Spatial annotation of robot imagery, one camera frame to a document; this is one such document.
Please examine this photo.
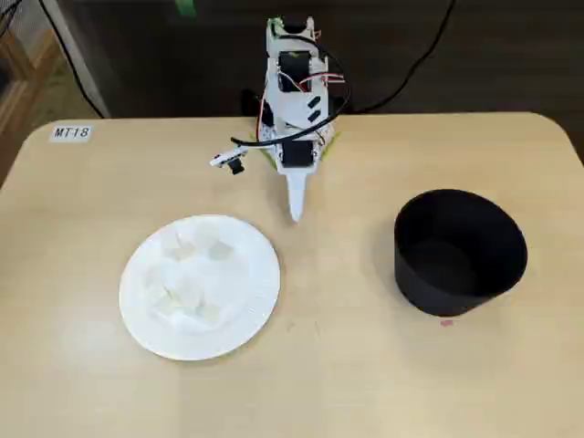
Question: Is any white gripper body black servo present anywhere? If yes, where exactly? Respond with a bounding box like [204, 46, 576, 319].
[273, 137, 321, 177]

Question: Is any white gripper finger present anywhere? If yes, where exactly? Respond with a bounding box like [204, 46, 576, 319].
[284, 171, 314, 224]

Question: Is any white cube block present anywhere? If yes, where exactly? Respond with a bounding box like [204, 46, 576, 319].
[193, 303, 224, 326]
[175, 276, 204, 305]
[207, 239, 236, 262]
[159, 227, 183, 251]
[152, 294, 182, 320]
[191, 223, 218, 247]
[141, 266, 168, 293]

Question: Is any white paper plate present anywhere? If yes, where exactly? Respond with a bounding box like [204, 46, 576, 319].
[118, 214, 282, 362]

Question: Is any black pot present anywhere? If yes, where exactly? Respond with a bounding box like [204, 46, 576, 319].
[392, 189, 529, 318]

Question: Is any MT18 paper label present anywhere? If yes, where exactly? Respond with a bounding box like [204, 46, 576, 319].
[48, 123, 92, 143]

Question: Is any wooden shelf unit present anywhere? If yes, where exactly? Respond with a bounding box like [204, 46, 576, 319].
[0, 26, 69, 188]

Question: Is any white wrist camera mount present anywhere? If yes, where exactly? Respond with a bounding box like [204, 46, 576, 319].
[209, 146, 249, 177]

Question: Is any red white servo wire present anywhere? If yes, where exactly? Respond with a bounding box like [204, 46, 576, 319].
[296, 71, 348, 93]

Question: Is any black power cable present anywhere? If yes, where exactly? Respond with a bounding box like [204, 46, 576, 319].
[346, 0, 457, 115]

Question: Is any grey metal post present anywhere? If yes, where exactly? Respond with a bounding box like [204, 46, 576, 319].
[43, 0, 111, 119]

